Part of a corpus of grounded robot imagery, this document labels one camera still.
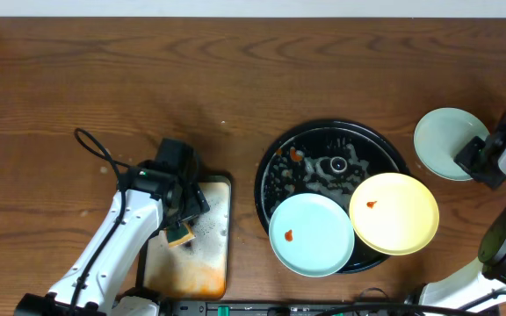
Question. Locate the black rectangular soapy tray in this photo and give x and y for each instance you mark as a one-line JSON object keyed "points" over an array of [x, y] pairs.
{"points": [[198, 268]]}

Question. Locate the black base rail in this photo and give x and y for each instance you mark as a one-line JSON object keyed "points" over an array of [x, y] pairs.
{"points": [[194, 307]]}

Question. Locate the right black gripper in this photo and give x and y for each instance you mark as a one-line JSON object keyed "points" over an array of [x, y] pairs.
{"points": [[473, 159]]}

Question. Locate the light blue plate bottom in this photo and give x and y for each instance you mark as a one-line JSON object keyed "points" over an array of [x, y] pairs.
{"points": [[311, 235]]}

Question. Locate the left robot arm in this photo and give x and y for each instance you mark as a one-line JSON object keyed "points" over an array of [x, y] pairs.
{"points": [[157, 196]]}

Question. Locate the light blue plate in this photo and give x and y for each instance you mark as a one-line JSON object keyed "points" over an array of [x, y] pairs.
{"points": [[311, 235], [440, 135]]}

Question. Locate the yellow plate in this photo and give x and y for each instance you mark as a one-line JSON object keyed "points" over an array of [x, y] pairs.
{"points": [[394, 214]]}

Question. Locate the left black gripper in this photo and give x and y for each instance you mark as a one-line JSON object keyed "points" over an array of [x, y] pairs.
{"points": [[192, 204]]}

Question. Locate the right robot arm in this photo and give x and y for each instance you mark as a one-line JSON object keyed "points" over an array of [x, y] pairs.
{"points": [[480, 286]]}

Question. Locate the orange green sponge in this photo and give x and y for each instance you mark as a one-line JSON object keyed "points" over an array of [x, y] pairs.
{"points": [[179, 235]]}

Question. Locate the light blue plate top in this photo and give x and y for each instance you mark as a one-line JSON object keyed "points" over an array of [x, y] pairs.
{"points": [[440, 135]]}

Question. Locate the black round tray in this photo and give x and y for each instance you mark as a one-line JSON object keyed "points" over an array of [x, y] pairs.
{"points": [[329, 158]]}

